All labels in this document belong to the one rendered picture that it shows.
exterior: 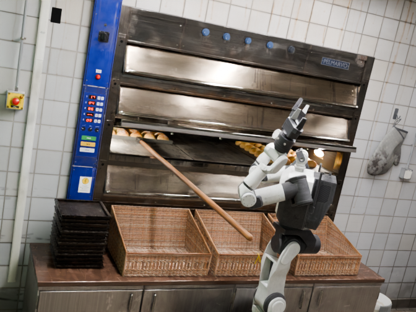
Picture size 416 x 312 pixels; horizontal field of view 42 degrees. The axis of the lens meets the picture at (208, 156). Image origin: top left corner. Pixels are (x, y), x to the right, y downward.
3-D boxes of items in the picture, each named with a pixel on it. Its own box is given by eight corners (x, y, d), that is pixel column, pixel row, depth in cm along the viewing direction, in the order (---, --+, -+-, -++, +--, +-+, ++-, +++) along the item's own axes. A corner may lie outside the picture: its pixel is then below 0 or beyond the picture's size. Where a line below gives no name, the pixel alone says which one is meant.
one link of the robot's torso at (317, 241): (307, 248, 324) (313, 221, 320) (319, 257, 313) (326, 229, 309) (267, 248, 312) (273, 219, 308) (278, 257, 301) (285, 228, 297)
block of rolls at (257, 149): (233, 143, 461) (234, 137, 460) (280, 148, 481) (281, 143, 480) (267, 163, 408) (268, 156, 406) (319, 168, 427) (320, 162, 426)
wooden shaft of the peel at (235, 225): (253, 241, 242) (254, 235, 241) (247, 241, 241) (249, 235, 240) (143, 143, 392) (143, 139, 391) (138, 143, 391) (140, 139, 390)
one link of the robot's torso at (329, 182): (322, 223, 319) (337, 165, 312) (324, 242, 286) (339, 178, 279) (273, 211, 324) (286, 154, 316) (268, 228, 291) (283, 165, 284)
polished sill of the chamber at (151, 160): (106, 158, 350) (107, 151, 349) (332, 177, 424) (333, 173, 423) (108, 160, 344) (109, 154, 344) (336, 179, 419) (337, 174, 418)
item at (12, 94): (4, 106, 312) (6, 88, 310) (22, 108, 316) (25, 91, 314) (5, 108, 305) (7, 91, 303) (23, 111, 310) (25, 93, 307)
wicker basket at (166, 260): (103, 242, 357) (109, 203, 351) (182, 244, 380) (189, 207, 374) (121, 277, 314) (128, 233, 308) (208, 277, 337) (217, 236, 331)
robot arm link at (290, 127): (291, 128, 254) (278, 148, 260) (307, 133, 258) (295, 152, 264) (283, 114, 264) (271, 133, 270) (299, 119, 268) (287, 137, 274)
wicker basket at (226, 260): (186, 245, 381) (193, 208, 375) (255, 246, 404) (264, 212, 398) (213, 277, 338) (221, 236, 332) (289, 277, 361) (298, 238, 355)
